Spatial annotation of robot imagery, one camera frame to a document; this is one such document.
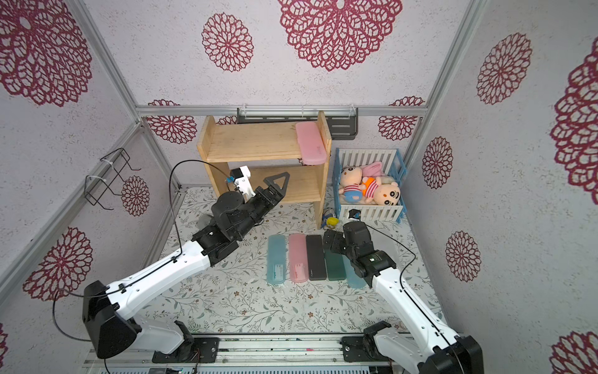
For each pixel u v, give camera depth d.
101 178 0.74
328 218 1.03
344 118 0.96
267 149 0.73
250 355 0.73
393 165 1.13
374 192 1.03
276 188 0.57
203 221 0.97
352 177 1.03
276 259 0.96
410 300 0.46
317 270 0.92
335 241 0.70
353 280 0.90
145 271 0.45
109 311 0.40
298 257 0.95
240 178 0.60
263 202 0.59
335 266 0.92
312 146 0.72
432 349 0.39
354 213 0.70
